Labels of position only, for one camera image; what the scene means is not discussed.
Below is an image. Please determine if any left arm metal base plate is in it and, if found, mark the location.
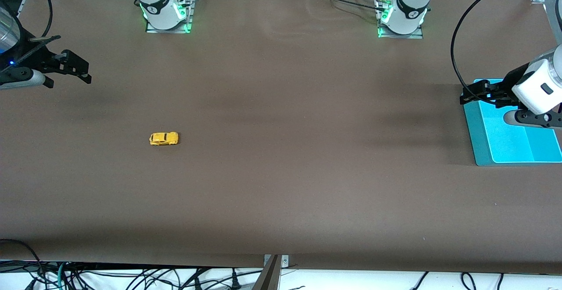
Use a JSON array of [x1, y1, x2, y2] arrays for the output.
[[377, 0, 424, 39]]

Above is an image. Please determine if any black looped floor cable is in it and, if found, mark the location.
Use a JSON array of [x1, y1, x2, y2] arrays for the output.
[[0, 239, 47, 290]]

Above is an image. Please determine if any dark angled support beam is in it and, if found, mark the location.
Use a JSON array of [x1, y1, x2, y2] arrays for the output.
[[252, 255, 281, 290]]

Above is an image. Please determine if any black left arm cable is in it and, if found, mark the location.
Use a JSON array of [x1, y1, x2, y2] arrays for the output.
[[450, 0, 540, 99]]

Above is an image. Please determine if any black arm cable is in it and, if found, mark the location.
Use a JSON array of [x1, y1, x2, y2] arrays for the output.
[[450, 0, 540, 99], [40, 0, 54, 38]]

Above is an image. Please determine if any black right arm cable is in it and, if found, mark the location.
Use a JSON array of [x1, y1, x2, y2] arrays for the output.
[[40, 0, 54, 38]]

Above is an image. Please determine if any teal plastic storage bin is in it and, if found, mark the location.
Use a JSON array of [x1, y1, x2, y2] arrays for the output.
[[463, 79, 562, 167]]

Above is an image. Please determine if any yellow toy beetle car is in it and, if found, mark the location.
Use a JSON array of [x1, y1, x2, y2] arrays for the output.
[[149, 132, 179, 146]]

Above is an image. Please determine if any black plug floor cable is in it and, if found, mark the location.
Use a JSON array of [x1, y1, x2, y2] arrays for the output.
[[191, 267, 209, 290], [222, 268, 243, 290]]

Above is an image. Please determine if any silver table edge bracket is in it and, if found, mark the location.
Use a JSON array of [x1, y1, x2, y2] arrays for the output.
[[263, 254, 289, 268]]

